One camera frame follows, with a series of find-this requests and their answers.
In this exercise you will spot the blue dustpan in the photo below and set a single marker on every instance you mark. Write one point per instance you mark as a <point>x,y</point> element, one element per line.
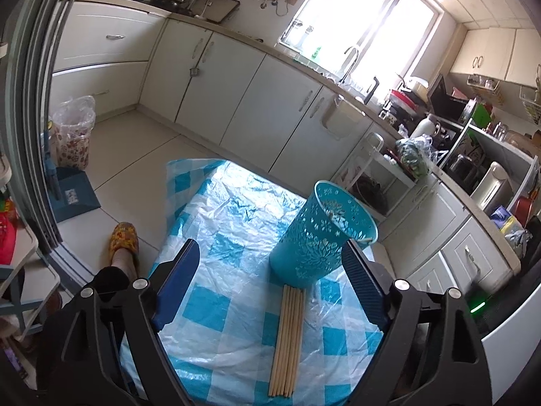
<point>74,194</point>

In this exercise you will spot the red bowl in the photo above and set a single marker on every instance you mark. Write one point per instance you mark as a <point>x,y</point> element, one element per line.
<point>401,97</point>

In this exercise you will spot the floral yellow slipper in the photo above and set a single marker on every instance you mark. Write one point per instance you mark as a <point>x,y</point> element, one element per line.
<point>122,237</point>

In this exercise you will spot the white wall cabinet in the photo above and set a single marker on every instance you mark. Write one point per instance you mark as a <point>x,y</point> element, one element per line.
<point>494,53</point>

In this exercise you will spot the white thermos jug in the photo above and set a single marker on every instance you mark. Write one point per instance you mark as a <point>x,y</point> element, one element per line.
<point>422,127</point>

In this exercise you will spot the blue white checkered tablecloth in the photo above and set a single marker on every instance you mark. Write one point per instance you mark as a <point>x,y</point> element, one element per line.
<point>236,237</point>

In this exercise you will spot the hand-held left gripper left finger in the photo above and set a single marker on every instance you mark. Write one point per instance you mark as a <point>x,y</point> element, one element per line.
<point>181,279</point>

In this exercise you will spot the steel pot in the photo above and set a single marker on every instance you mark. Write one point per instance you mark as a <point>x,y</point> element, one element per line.
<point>460,169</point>

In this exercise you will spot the black wok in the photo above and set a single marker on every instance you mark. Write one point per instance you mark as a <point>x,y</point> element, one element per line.
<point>372,194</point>

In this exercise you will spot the kitchen window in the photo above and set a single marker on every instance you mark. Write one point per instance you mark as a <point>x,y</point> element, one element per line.
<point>363,12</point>

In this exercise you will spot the bag of green vegetables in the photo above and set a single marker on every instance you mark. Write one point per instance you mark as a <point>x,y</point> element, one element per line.
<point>412,156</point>

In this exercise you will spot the bundle of chopsticks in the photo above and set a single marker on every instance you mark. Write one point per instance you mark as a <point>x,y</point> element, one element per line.
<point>289,338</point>

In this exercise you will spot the black kitchen appliance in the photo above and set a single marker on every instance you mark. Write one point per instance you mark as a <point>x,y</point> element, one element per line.
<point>448,99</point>

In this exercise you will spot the white side shelf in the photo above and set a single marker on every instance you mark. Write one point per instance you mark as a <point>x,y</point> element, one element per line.
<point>25,279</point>

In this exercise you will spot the grey sliding door frame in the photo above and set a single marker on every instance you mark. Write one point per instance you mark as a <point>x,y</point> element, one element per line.
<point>34,114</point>

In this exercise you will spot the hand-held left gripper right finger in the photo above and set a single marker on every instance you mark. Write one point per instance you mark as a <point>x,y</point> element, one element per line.
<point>363,287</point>

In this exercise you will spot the white shelf rack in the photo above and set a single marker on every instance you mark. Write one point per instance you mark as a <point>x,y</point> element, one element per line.
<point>403,175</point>

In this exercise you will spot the floral trash bin with bag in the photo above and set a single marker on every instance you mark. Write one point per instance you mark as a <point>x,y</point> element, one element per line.
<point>72,135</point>

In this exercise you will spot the person's leg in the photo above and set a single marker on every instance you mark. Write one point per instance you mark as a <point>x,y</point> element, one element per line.
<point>107,279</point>

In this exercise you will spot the white base kitchen cabinets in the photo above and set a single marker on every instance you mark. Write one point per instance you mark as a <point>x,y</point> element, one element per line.
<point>236,93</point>

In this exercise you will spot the teal perforated plastic basket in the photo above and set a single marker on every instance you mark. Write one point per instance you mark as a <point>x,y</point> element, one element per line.
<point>304,241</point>

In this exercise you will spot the steel faucet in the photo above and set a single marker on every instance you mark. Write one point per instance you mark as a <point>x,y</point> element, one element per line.
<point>351,57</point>

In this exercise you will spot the white hanging waste bin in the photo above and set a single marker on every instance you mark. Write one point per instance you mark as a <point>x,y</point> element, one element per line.
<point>344,118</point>

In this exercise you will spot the white toaster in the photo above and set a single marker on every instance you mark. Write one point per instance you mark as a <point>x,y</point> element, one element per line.
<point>492,186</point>

